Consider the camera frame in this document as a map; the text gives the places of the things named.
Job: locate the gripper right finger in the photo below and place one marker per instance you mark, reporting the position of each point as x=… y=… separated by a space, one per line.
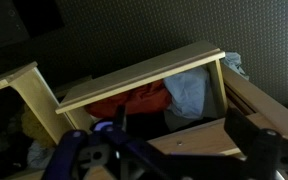
x=270 y=156

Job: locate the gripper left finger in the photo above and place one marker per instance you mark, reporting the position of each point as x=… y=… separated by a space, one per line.
x=65 y=153

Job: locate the light wood drawer, dark clothes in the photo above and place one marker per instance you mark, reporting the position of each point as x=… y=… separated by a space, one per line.
x=40 y=100

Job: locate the light wood drawer with clothes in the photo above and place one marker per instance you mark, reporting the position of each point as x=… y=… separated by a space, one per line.
x=140 y=73

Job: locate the light grey crumpled cloth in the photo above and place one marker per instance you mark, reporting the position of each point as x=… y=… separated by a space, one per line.
x=39 y=155

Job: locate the yellow fuzzy cloth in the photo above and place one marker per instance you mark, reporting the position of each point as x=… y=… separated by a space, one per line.
x=34 y=126

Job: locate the pile of dark clothes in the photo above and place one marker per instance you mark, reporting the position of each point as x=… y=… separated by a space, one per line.
x=0 y=133

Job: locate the red crumpled cloth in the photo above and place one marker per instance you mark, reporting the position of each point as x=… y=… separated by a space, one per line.
x=140 y=100

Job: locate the pale blue crumpled cloth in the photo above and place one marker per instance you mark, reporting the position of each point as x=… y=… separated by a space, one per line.
x=234 y=63

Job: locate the blue crumpled shirt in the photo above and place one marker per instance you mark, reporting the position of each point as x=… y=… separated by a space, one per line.
x=187 y=90

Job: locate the black box with white logo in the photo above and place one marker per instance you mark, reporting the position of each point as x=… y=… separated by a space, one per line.
x=4 y=23

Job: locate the light wood bed frame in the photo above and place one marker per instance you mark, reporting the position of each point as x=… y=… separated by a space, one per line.
x=197 y=140

